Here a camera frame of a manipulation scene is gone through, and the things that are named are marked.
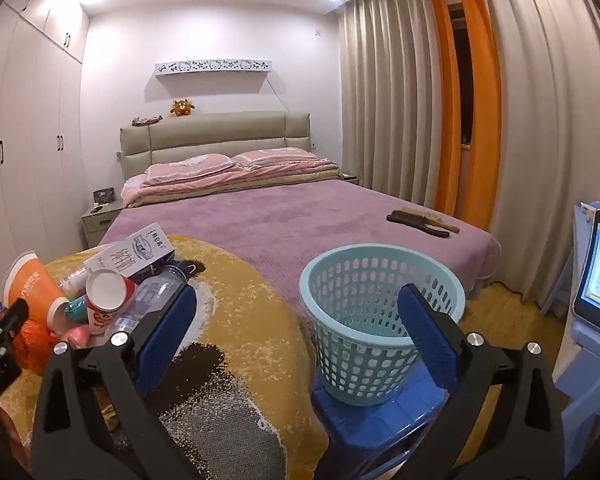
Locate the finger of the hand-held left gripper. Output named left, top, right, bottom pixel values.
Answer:
left=0, top=299, right=31, bottom=357

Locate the dark window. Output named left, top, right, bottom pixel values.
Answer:
left=447, top=3, right=477, bottom=147

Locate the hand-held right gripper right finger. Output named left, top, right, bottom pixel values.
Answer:
left=397, top=283, right=566, bottom=480

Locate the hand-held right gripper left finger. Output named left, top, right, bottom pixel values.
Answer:
left=30, top=285, right=199, bottom=480

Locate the red and white paper cup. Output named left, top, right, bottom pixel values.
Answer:
left=84, top=268, right=137, bottom=336

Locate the orange plastic bag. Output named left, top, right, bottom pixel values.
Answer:
left=14, top=318, right=62, bottom=377

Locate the light blue tablet stand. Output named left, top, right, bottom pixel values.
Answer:
left=539, top=202, right=600, bottom=413

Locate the beige padded headboard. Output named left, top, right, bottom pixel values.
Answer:
left=118, top=111, right=315, bottom=184

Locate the round panda rug table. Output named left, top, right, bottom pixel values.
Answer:
left=0, top=235, right=331, bottom=480

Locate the white decorated wall shelf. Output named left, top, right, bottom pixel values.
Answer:
left=154, top=57, right=274, bottom=80

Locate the orange paper cup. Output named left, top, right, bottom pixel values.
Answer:
left=2, top=251, right=71, bottom=335

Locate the purple bedspread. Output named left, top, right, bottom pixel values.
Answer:
left=99, top=177, right=503, bottom=313

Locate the folded pink quilt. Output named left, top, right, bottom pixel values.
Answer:
left=120, top=156, right=342, bottom=209

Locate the small white bottle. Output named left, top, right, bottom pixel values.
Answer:
left=57, top=270, right=91, bottom=299

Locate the beige curtain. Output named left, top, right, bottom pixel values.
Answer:
left=335, top=0, right=447, bottom=212
left=479, top=0, right=600, bottom=283

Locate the pink tissue packet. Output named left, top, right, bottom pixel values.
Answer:
left=60, top=324, right=92, bottom=351

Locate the white wardrobe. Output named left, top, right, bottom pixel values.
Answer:
left=0, top=0, right=91, bottom=301

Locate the orange curtain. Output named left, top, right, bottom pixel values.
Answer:
left=421, top=0, right=462, bottom=217
left=452, top=0, right=504, bottom=232

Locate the teal tissue packet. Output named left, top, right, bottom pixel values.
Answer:
left=67, top=297, right=89, bottom=324

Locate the blue plastic stool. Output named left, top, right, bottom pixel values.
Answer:
left=310, top=360, right=462, bottom=480

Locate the light blue plastic basket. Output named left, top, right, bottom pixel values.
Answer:
left=299, top=243, right=467, bottom=407

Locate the wooden hairbrush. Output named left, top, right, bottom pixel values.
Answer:
left=392, top=205, right=461, bottom=235

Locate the pink pillow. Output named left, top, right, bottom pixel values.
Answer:
left=231, top=147, right=322, bottom=170
left=146, top=153, right=237, bottom=182

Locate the black comb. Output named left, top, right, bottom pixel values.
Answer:
left=385, top=212, right=452, bottom=239

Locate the white printed carton box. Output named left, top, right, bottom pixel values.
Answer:
left=129, top=222, right=177, bottom=283

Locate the clear plastic bottle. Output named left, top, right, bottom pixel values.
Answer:
left=112, top=259, right=200, bottom=335

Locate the white box with figure print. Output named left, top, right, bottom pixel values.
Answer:
left=83, top=242, right=133, bottom=277

